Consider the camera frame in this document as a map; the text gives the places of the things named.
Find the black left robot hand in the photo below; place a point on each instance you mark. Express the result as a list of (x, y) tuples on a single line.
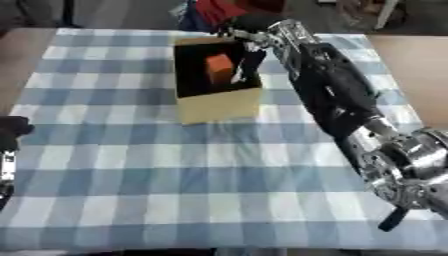
[(11, 128)]

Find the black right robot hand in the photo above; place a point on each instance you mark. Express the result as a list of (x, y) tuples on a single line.
[(252, 26)]

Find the silver and black right robot arm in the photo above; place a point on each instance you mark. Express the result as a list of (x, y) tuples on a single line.
[(332, 86)]

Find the tan cardboard box black inside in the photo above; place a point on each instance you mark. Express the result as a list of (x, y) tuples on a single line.
[(219, 106)]

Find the person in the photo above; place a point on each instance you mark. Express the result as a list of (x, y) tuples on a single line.
[(216, 10)]

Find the orange block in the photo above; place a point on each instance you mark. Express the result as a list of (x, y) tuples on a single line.
[(219, 68)]

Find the black pole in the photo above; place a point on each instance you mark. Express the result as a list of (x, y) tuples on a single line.
[(68, 13)]

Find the white furniture leg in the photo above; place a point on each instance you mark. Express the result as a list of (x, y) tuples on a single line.
[(387, 13)]

